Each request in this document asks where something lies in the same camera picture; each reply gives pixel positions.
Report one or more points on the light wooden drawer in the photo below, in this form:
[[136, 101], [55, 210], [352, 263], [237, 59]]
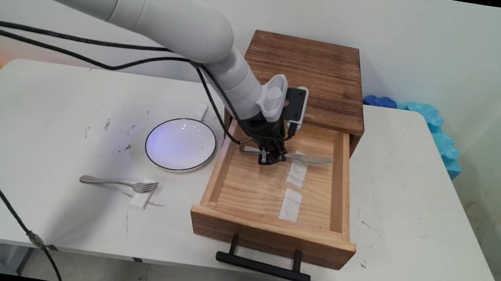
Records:
[[249, 188]]

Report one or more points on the white ribbed wrist mount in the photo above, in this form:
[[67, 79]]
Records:
[[273, 97]]

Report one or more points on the dark blue foam piece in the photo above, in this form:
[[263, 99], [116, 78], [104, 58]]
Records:
[[379, 101]]

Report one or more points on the silver metal table knife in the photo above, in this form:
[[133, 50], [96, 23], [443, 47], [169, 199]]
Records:
[[311, 159]]

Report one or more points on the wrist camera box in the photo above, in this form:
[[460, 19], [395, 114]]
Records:
[[295, 105]]

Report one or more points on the light blue foam piece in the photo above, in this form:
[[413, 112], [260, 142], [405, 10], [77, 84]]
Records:
[[444, 139]]

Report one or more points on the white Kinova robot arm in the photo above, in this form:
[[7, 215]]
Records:
[[152, 6]]

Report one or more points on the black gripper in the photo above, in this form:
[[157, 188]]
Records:
[[268, 135]]

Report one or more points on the silver metal fork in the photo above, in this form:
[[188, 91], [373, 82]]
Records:
[[102, 181]]

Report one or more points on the white plate with black rim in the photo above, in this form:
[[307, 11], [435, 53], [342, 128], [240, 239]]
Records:
[[180, 145]]

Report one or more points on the white ceramic cutlery rest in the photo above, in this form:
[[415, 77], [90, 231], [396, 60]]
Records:
[[296, 175], [140, 200], [201, 112], [290, 206]]

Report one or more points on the dark wooden drawer cabinet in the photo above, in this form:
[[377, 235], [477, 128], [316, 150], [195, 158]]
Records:
[[327, 73]]

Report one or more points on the white table leg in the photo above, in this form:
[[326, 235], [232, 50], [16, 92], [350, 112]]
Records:
[[19, 260]]

